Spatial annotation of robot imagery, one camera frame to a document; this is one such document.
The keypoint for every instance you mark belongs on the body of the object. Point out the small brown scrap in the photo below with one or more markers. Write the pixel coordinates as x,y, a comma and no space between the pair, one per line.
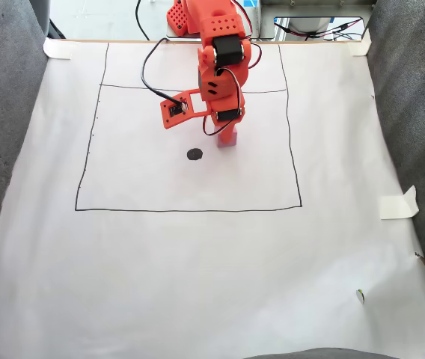
419,258

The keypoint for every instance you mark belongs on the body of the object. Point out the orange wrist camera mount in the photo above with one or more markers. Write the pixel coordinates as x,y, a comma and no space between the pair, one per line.
171,119

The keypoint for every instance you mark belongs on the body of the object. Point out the white paper sheet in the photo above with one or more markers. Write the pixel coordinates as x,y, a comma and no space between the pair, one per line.
197,269

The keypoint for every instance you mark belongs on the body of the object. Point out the pink cube block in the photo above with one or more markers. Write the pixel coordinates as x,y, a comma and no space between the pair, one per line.
236,141

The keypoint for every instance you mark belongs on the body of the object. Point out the black dot mark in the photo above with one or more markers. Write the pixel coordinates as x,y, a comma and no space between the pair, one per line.
194,154

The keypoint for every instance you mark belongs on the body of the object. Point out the white cylinder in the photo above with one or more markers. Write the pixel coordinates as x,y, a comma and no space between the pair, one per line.
308,25

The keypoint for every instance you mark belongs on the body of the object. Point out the white tape piece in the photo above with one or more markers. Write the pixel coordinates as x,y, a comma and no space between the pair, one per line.
360,46
396,207
57,49

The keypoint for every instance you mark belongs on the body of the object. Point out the metal frame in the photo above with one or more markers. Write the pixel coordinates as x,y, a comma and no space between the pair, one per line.
268,18

